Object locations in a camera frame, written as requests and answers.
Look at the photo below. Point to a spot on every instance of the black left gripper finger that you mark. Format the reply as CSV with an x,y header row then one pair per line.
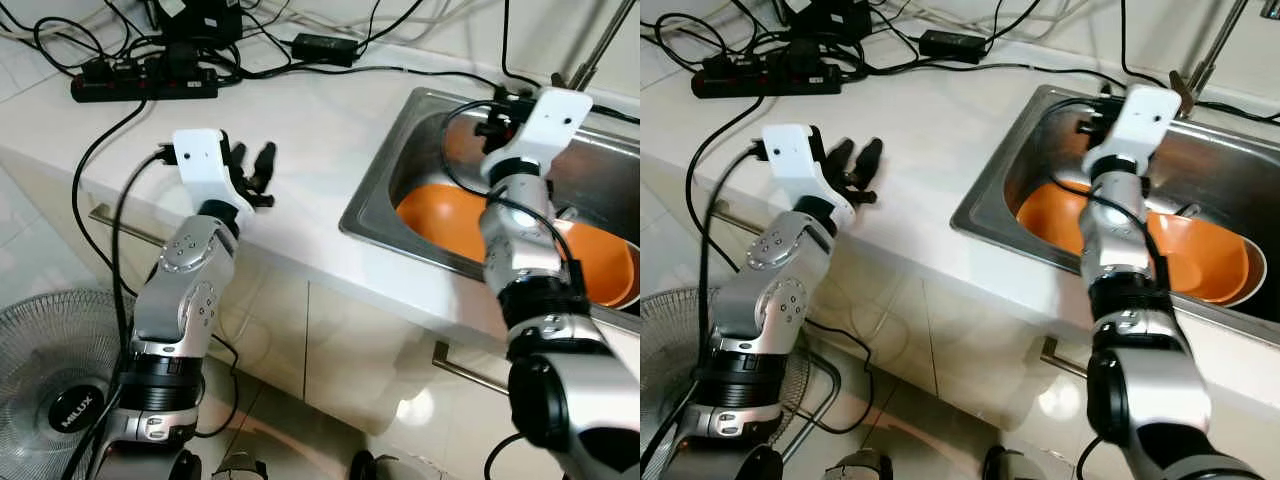
x,y
239,160
266,168
871,165
843,155

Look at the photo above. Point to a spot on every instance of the orange plastic plate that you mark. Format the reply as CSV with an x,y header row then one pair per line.
x,y
1050,215
440,215

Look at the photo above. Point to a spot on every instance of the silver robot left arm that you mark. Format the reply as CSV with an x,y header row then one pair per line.
x,y
180,300
770,300

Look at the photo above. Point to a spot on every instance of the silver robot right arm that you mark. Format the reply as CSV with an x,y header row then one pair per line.
x,y
520,240
1115,240

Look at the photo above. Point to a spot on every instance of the stainless steel sink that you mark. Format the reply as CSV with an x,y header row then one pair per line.
x,y
1010,140
400,150

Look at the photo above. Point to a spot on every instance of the steel faucet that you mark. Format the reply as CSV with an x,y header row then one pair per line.
x,y
590,60
1205,65

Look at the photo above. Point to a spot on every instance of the black power strip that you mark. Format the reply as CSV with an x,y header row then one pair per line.
x,y
145,82
765,78

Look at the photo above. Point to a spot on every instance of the black power adapter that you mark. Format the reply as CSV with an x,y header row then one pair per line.
x,y
325,50
952,45

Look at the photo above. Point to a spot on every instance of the black charger unit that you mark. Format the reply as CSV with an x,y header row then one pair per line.
x,y
825,20
195,22

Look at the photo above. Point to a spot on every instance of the white ceramic bowl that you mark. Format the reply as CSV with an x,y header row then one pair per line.
x,y
1250,285

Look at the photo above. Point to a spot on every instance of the grey floor fan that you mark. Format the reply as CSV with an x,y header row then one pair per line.
x,y
50,380
670,380

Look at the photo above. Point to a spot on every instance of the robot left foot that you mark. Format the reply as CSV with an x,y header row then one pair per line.
x,y
865,465
240,467

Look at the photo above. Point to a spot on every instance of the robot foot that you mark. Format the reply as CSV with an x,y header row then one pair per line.
x,y
865,465
385,467
1015,464
240,467

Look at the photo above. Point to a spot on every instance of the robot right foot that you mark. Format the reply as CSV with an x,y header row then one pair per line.
x,y
1015,464
385,467

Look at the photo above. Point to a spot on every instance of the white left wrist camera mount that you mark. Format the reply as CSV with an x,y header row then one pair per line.
x,y
790,155
200,160

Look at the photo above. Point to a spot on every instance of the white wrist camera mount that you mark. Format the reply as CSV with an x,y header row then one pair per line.
x,y
200,160
1145,115
790,155
550,120

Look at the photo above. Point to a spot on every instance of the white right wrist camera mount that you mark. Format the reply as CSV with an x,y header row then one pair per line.
x,y
550,120
1145,115

